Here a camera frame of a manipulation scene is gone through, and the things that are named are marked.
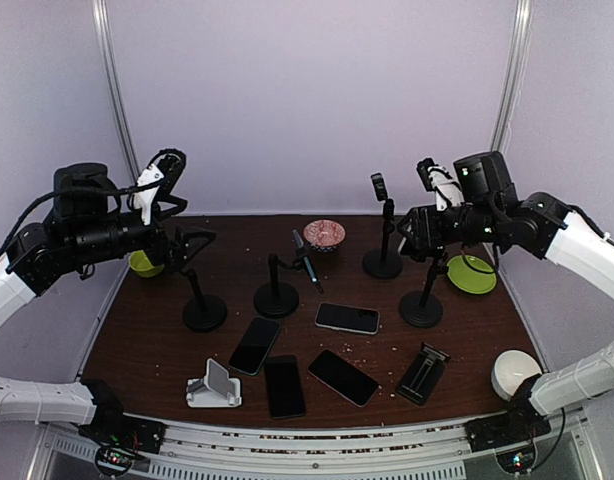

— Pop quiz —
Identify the blue smartphone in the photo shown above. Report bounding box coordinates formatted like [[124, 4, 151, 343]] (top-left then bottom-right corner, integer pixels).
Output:
[[264, 355, 306, 420]]

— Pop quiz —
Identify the black gooseneck stand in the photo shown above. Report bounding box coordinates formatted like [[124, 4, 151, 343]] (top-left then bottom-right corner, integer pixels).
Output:
[[398, 250, 448, 329], [182, 269, 228, 333]]

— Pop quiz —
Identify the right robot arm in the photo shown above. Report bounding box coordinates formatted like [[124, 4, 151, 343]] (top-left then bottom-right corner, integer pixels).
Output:
[[396, 151, 614, 442]]

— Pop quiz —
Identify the green bowl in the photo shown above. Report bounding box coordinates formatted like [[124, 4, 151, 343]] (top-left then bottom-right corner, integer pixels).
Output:
[[128, 250, 164, 278]]

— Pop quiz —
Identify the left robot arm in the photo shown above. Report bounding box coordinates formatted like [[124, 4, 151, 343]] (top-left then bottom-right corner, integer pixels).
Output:
[[0, 148, 215, 444]]

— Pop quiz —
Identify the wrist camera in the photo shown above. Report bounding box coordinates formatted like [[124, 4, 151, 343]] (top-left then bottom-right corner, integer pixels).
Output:
[[127, 148, 188, 226], [416, 158, 465, 212]]

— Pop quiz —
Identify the red patterned bowl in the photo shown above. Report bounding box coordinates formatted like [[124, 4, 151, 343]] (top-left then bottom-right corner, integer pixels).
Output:
[[303, 219, 346, 253]]

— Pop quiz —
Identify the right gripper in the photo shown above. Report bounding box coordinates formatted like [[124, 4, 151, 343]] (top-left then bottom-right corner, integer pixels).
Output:
[[397, 201, 502, 249]]

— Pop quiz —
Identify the aluminium frame post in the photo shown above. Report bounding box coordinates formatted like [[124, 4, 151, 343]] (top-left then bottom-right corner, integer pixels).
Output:
[[91, 0, 139, 180], [490, 0, 534, 152]]

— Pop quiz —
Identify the black stand with teal phone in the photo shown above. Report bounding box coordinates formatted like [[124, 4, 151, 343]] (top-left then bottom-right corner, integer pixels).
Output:
[[253, 254, 302, 319]]

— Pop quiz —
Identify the right aluminium frame post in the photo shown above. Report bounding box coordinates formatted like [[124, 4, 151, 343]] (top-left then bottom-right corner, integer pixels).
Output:
[[490, 0, 534, 152]]

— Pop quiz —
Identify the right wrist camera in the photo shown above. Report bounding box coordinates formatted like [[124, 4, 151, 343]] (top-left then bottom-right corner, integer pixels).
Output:
[[416, 158, 465, 212]]

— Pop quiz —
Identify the teal smartphone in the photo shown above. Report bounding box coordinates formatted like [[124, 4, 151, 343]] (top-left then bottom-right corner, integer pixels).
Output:
[[292, 229, 324, 294]]

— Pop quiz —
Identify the white bowl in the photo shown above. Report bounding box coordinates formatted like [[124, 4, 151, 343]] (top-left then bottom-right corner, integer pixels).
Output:
[[491, 350, 542, 401]]

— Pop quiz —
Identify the dark smartphone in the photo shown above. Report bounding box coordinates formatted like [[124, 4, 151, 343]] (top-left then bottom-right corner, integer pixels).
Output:
[[314, 303, 380, 335]]

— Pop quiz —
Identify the black stand with pink phone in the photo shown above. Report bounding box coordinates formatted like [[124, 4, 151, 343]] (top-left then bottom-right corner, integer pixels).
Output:
[[362, 173, 403, 280]]

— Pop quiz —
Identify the front aluminium rail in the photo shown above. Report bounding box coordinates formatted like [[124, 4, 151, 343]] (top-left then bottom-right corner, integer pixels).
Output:
[[36, 414, 603, 480]]

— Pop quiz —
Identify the pink smartphone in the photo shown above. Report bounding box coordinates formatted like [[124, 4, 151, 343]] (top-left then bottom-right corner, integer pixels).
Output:
[[307, 350, 379, 407]]

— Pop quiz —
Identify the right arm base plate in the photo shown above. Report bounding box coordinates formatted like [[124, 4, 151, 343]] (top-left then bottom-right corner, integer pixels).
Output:
[[464, 413, 551, 452]]

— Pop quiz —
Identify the grey smartphone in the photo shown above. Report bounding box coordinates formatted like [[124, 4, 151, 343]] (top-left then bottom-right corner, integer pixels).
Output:
[[228, 317, 281, 376]]

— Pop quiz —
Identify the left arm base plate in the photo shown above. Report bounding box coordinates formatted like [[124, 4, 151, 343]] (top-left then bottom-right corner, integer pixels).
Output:
[[78, 415, 166, 454]]

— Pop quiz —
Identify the black folding phone stand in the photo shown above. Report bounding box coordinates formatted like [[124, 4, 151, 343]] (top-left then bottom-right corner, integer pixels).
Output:
[[395, 342, 451, 406]]

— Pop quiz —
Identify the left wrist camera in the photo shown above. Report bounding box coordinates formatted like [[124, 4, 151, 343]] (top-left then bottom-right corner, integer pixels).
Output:
[[127, 148, 188, 226]]

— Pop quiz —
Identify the left aluminium frame post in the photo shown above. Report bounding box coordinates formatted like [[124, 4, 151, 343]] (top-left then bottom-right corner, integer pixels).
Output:
[[91, 0, 139, 180]]

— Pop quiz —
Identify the white folding phone stand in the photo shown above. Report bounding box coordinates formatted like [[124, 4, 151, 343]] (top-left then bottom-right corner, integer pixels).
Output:
[[186, 358, 242, 409]]

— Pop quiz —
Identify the green plate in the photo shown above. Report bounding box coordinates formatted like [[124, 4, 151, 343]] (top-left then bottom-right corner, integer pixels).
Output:
[[447, 255, 497, 295]]

